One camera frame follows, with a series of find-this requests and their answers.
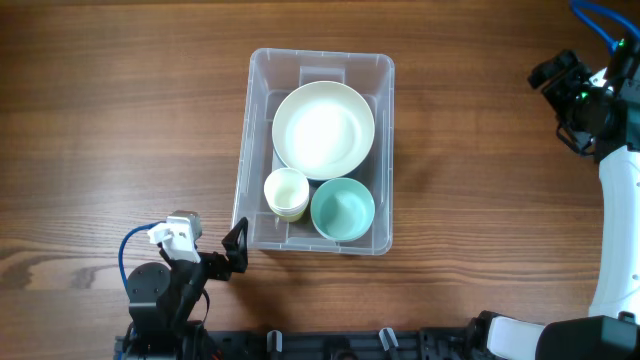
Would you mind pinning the cream cup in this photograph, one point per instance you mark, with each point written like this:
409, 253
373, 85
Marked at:
286, 187

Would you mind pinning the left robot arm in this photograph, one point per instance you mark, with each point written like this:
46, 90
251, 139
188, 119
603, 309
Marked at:
163, 294

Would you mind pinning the pink cup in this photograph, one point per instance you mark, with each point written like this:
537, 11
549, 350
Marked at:
289, 211

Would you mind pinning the clear plastic storage container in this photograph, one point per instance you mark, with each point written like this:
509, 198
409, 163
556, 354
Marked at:
274, 74

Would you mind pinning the teal green small bowl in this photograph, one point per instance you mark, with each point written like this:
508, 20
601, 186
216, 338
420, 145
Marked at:
342, 209

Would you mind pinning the blue bowl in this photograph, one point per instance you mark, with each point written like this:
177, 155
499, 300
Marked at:
323, 167

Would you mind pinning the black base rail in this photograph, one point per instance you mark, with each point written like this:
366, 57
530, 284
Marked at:
423, 344

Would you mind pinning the yellow cup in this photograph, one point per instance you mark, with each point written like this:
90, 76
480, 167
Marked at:
290, 217

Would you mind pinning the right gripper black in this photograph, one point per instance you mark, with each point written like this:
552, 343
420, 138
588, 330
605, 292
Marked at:
571, 76

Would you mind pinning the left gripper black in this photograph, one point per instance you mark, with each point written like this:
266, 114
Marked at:
236, 250

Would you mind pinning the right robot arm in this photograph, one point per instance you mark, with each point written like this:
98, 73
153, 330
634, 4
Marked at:
611, 328

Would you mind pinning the beige bowl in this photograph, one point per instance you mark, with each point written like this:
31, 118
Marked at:
323, 129

